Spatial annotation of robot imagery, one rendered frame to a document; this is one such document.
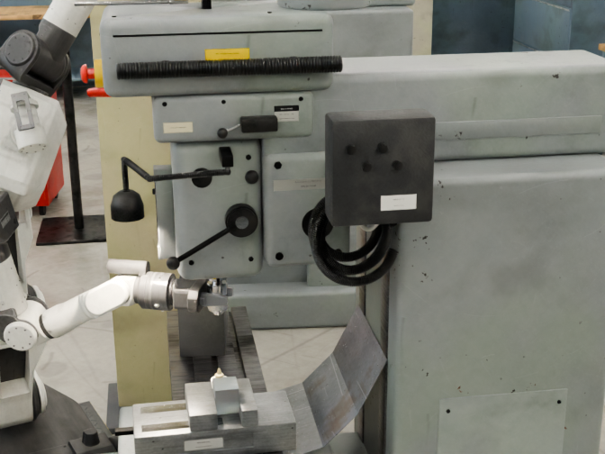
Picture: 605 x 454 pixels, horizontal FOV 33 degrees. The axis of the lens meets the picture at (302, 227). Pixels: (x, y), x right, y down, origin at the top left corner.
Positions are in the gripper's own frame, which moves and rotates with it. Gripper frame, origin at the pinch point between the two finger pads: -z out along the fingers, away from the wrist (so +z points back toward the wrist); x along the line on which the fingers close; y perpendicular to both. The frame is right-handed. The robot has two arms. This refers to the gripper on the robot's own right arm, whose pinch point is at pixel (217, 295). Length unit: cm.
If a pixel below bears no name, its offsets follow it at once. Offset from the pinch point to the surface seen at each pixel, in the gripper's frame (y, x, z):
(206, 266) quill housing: -11.3, -10.4, -0.5
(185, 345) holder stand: 24.4, 22.0, 14.8
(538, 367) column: 12, 1, -74
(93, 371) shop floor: 124, 187, 111
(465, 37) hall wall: 82, 962, -35
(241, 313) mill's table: 28, 52, 7
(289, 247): -15.4, -6.5, -18.2
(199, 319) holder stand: 17.0, 22.8, 11.2
